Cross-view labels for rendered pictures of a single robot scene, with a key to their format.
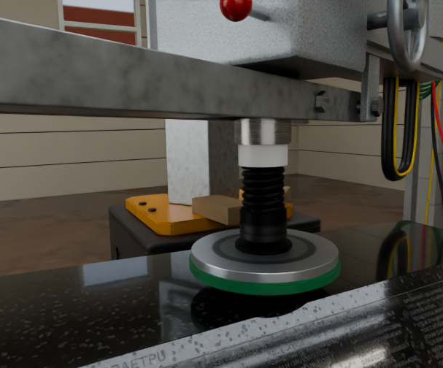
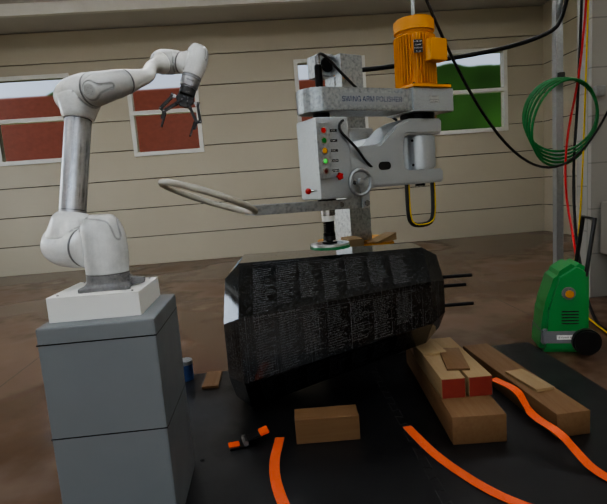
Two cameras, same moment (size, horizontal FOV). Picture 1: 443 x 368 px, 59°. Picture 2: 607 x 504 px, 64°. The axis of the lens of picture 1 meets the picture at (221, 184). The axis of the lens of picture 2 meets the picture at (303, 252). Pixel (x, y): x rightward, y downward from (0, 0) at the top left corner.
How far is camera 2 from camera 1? 220 cm
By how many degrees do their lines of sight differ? 23
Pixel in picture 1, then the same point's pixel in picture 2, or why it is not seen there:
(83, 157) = (316, 217)
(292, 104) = (329, 206)
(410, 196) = (556, 244)
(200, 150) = (346, 214)
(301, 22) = (321, 192)
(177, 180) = (338, 229)
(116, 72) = (285, 208)
